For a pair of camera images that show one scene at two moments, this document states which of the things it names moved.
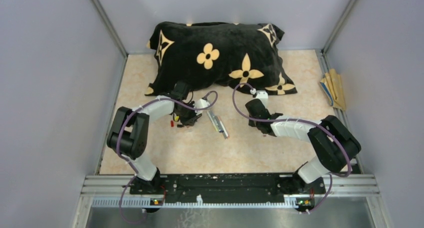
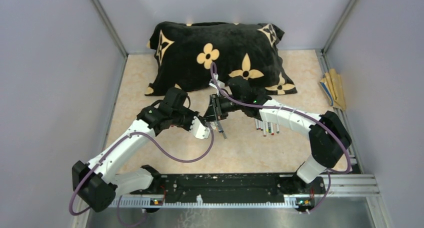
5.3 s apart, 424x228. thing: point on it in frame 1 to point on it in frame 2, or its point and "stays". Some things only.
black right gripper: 251,122 to 214,112
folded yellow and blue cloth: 332,86 stays
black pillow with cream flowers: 214,57 stays
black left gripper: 192,120 stays
